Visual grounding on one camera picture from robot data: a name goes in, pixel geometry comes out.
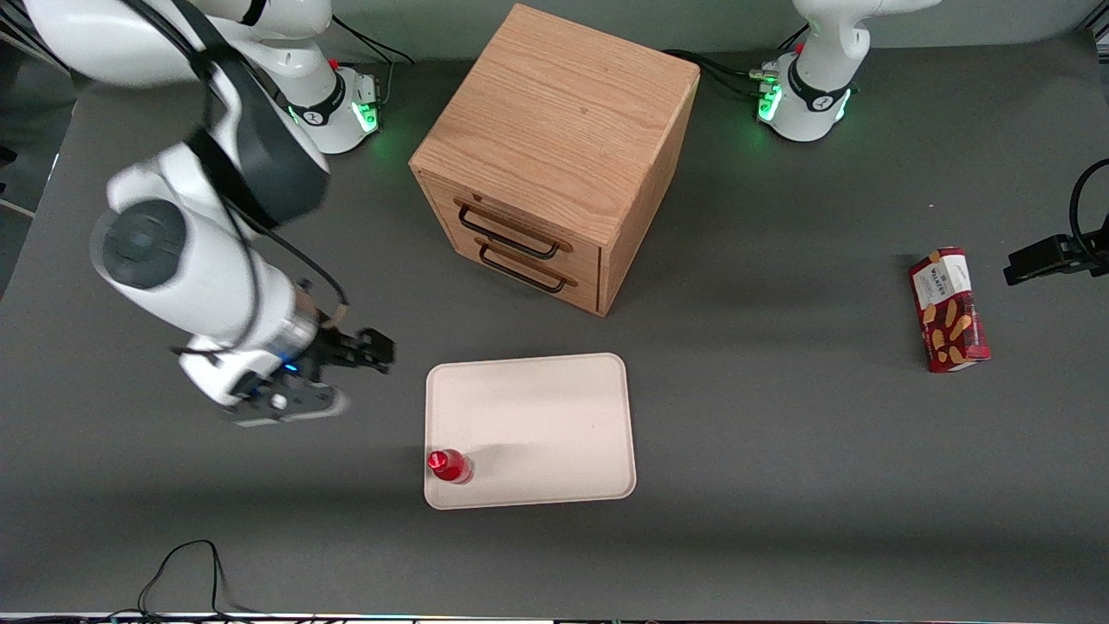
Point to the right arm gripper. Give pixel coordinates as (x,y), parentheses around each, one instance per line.
(336,348)

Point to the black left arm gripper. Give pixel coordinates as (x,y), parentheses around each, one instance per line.
(1042,258)

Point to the red coke bottle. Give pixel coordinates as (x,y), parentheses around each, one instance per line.
(449,466)

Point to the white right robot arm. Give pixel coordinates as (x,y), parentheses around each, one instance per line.
(208,269)

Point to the beige plastic tray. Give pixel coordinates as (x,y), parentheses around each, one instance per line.
(537,425)

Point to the red tartan shortbread box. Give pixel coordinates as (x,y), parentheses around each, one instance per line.
(949,308)

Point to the wooden drawer front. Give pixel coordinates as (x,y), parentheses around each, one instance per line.
(580,260)
(585,290)

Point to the wooden drawer cabinet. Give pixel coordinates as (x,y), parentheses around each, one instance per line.
(559,113)

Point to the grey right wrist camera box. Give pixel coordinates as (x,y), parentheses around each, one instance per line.
(286,407)

